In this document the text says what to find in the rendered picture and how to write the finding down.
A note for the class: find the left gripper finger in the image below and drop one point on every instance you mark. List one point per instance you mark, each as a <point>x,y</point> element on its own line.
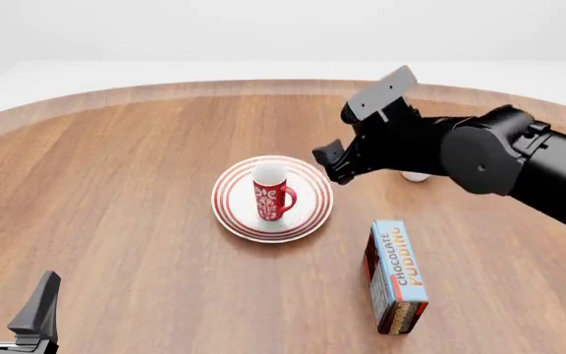
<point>39,313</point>

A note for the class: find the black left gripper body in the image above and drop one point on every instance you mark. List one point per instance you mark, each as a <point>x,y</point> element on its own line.
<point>42,346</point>

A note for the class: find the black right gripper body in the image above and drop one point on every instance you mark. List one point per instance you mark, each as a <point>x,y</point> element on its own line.
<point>381,147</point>

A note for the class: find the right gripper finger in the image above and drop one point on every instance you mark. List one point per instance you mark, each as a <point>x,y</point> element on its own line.
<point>343,175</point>
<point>329,152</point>

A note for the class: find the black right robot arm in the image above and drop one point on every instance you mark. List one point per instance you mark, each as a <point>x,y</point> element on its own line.
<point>533,173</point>

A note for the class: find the white plate with red rings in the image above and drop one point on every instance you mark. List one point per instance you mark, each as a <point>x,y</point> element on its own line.
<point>312,206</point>

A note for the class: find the white mug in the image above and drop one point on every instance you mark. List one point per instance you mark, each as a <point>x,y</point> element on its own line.
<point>414,177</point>

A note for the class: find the flat grey plate on stalk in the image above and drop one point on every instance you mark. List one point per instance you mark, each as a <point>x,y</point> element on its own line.
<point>383,90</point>

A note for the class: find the red patterned mug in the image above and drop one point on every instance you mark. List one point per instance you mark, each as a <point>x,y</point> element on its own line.
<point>267,199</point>

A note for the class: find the chocolate pudding box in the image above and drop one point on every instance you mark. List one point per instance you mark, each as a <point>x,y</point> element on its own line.
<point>395,265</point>

